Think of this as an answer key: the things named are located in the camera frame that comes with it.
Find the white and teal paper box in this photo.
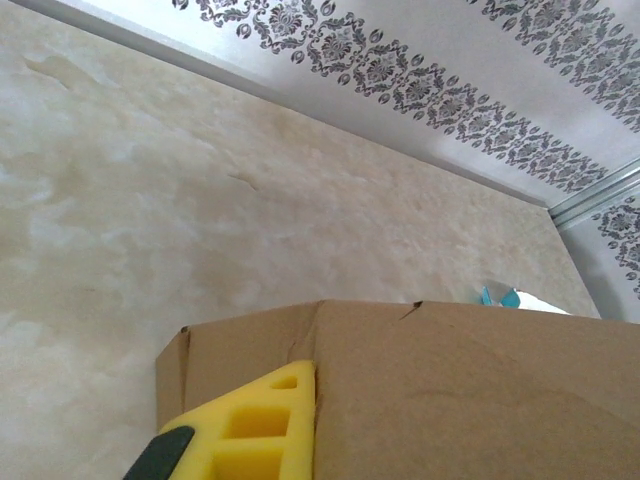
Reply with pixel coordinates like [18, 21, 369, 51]
[469, 282, 571, 316]

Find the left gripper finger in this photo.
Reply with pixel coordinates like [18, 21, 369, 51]
[122, 359, 319, 480]

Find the brown cardboard box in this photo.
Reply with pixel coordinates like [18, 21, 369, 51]
[155, 298, 640, 480]

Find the aluminium frame post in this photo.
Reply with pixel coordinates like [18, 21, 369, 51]
[547, 169, 640, 234]

